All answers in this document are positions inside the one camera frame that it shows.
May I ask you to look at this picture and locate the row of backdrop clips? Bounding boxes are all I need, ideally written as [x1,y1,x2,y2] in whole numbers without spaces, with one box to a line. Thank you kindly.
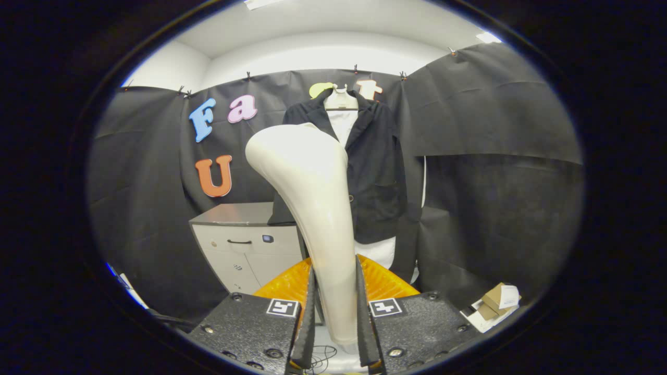
[124,47,457,99]

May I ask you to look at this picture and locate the black backdrop cloth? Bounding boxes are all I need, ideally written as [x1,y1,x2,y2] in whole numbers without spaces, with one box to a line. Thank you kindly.
[86,42,584,326]

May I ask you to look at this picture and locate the white steamer board pad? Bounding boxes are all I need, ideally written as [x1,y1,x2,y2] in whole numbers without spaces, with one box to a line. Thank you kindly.
[328,109,397,270]

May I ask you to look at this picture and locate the black floor cables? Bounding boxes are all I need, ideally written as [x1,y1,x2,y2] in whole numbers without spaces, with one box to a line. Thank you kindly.
[307,345,339,373]

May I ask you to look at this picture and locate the black blazer jacket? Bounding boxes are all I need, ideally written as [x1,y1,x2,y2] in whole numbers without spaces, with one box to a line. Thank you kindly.
[268,90,422,284]

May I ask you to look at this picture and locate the small cardboard box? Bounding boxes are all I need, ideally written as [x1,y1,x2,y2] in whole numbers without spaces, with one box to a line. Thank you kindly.
[479,283,522,321]

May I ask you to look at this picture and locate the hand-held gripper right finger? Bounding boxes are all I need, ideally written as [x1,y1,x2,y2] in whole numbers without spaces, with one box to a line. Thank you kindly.
[356,254,483,375]

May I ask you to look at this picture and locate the cream garment steamer head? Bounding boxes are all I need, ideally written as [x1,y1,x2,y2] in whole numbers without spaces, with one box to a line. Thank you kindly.
[245,123,360,347]

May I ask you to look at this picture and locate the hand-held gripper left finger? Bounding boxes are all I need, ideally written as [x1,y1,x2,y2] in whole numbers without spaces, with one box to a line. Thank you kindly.
[189,255,316,375]

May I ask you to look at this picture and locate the white flat box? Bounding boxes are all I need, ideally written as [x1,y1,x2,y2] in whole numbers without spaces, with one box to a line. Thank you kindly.
[460,301,517,333]

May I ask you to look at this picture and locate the cream clothes hanger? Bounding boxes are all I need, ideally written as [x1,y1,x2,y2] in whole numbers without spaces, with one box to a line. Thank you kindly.
[323,83,359,111]

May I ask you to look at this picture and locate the grey cabinet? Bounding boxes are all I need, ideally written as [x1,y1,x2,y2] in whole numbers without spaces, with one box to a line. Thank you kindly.
[189,202,308,295]

